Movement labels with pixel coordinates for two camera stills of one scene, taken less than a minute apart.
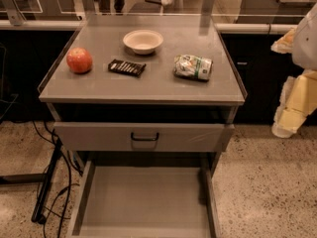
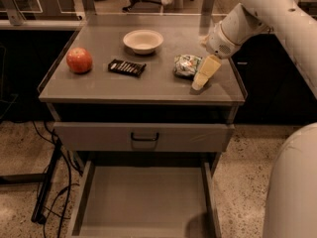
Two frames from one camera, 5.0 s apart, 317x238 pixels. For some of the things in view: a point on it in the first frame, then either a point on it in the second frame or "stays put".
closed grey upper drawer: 126,136 stays put
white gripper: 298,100 → 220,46
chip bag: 188,65 stays put
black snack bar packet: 126,67 stays put
